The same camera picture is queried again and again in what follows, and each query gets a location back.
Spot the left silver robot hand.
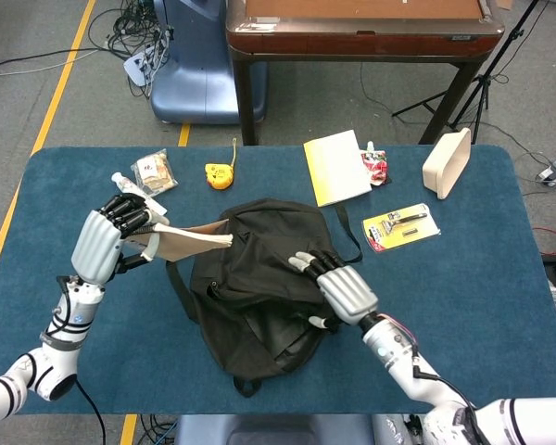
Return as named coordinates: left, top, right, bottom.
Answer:
left=70, top=193, right=161, bottom=285

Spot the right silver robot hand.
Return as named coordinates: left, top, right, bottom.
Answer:
left=289, top=248, right=380, bottom=333

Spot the black fabric backpack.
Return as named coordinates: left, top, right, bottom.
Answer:
left=165, top=197, right=363, bottom=399

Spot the bread packet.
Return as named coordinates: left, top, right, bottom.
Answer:
left=130, top=147, right=180, bottom=194

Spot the white squeeze tube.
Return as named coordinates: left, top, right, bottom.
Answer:
left=110, top=171, right=169, bottom=217

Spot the blue felt table cloth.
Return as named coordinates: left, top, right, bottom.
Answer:
left=0, top=144, right=556, bottom=416

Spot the yellow notebook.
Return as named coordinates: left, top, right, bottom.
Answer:
left=303, top=129, right=373, bottom=209

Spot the red snack pouch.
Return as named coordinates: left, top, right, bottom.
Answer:
left=360, top=140, right=393, bottom=187

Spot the yellow tape measure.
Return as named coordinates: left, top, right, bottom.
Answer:
left=203, top=137, right=239, bottom=191

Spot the blue-grey robot torso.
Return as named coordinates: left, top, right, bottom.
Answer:
left=173, top=413, right=427, bottom=445

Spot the beige plastic container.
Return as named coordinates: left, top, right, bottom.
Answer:
left=421, top=127, right=473, bottom=200

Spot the white power strip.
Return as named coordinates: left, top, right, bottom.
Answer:
left=122, top=51, right=161, bottom=87

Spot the blue robot kiosk base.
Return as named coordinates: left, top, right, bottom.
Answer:
left=150, top=0, right=269, bottom=126

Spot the brown mahjong table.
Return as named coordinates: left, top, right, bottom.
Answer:
left=225, top=0, right=506, bottom=147

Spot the black tripod stand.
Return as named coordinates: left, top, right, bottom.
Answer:
left=391, top=0, right=543, bottom=145

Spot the floor cable bundle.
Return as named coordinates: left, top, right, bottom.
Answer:
left=87, top=0, right=175, bottom=101

